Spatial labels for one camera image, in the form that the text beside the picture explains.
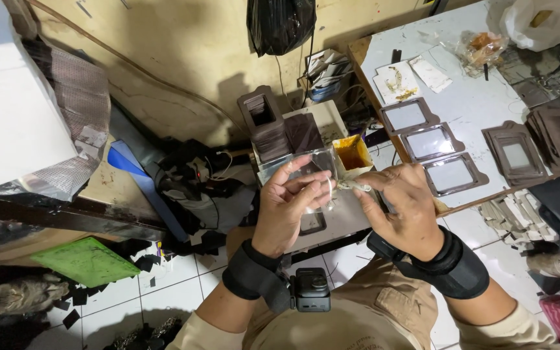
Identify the crumpled clear plastic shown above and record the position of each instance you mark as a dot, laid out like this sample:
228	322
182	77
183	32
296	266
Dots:
559	266

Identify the dark brown leather piece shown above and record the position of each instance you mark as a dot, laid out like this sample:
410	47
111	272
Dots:
304	132

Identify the person's beige clothing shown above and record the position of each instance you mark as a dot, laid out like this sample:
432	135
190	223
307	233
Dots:
348	316

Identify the white plastic bag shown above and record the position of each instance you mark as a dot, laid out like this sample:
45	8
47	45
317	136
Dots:
547	26

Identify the person's left fingers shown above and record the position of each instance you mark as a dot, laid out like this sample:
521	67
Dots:
311	187

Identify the person's right hand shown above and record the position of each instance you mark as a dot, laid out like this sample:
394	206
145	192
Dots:
406	214

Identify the black wrist-mounted action camera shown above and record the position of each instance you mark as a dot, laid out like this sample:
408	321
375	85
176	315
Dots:
311	290

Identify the black plastic bag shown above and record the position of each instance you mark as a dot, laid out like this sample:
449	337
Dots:
280	24

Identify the tall stack of brown frames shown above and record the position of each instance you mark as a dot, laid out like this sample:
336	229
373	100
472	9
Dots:
263	126

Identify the glue-stained white paper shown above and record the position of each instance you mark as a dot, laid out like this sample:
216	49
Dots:
396	82

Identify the heap of black clothing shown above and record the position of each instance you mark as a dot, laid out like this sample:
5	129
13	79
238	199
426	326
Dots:
197	194

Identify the dotted brown fabric sheet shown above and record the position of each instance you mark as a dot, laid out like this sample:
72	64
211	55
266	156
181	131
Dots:
83	107

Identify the pile of white offcuts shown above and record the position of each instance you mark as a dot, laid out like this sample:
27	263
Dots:
518	218

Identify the blue sheet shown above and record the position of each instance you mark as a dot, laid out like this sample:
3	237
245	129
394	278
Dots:
139	180

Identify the clear plastic sheet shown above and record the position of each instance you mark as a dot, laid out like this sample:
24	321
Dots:
316	165

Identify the small brown frame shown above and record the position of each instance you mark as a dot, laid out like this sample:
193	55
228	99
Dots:
313	223

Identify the tabby cat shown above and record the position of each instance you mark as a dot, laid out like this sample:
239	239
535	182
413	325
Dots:
25	295

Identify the person's left hand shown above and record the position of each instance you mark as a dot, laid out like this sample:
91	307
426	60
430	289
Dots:
280	214

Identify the glue-covered applicator stick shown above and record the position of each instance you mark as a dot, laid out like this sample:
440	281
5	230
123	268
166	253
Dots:
353	185

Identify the metal tool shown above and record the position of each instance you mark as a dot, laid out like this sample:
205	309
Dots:
545	87

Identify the low stack of brown frames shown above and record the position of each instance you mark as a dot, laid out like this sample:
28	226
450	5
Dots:
514	154

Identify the brown frame with clear window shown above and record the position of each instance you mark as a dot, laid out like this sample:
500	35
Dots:
409	116
430	142
452	175

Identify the white paper strip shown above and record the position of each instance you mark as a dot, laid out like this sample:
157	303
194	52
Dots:
430	74

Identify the white carton of orange glue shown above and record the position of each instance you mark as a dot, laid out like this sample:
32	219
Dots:
352	153

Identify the white work box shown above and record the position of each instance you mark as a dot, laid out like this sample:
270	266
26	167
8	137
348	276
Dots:
338	218

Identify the dark wooden bench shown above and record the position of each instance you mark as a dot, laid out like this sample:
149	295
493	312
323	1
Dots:
66	216

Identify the green board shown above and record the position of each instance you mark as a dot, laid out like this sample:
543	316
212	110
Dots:
85	261

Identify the large white board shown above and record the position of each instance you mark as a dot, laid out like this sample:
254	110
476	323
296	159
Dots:
8	97

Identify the scattered black scraps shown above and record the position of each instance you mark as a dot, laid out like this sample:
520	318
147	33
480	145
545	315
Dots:
78	296

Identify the clear bag with food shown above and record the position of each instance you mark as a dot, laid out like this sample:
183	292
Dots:
479	51

